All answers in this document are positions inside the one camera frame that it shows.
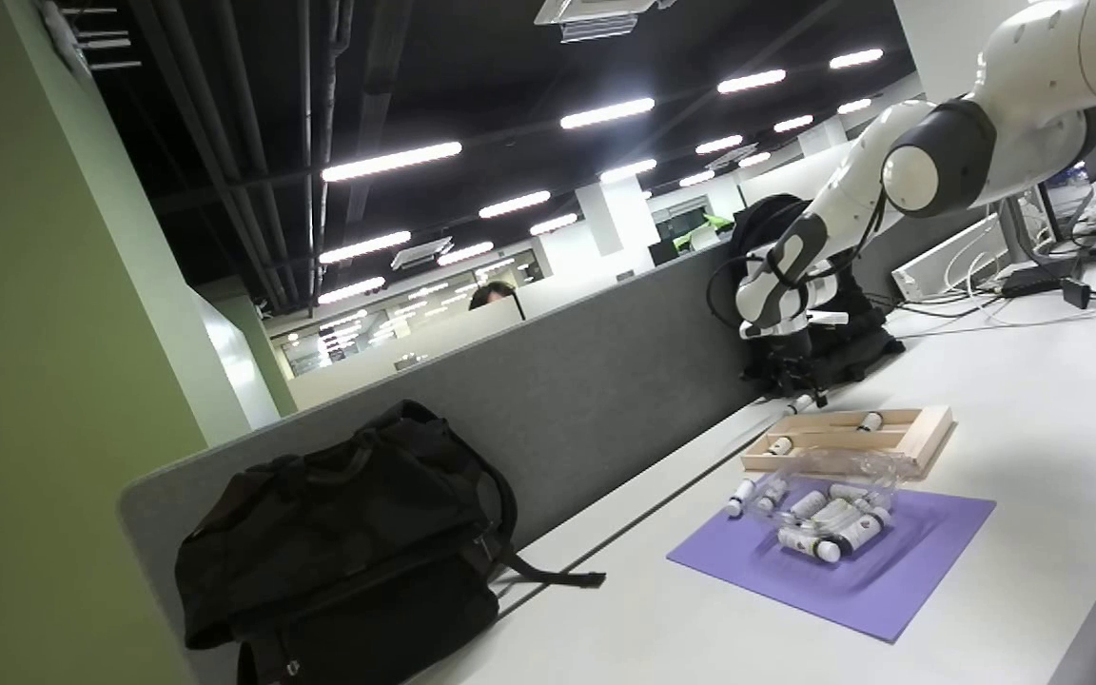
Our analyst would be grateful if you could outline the wooden compartment box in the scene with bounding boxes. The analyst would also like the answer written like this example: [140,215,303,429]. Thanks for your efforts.
[736,405,956,479]

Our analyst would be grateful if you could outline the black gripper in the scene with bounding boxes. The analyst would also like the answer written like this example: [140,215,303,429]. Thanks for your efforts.
[735,248,849,337]

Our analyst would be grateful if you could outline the white bottle on mat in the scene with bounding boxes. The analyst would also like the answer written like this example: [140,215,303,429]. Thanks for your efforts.
[777,527,846,566]
[724,479,754,522]
[785,489,825,523]
[754,476,786,512]

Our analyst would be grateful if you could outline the grey desk divider panel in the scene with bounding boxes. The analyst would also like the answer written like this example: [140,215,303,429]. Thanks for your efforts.
[117,248,754,634]

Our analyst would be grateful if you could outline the black bag far end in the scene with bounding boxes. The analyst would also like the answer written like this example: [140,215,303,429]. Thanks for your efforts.
[173,399,604,685]

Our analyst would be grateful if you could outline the small bottle in box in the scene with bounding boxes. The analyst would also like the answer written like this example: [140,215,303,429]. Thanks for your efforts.
[768,436,793,457]

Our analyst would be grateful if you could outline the purple mat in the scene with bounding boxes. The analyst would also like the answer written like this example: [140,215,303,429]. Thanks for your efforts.
[670,476,991,641]

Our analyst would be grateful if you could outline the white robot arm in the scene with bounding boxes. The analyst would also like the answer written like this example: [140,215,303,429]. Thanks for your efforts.
[735,0,1096,337]

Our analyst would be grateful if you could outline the green partition wall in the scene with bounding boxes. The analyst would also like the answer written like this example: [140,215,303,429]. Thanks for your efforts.
[0,0,251,685]

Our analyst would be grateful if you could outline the black backpack near robot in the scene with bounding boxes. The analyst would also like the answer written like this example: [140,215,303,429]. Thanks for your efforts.
[702,191,908,399]

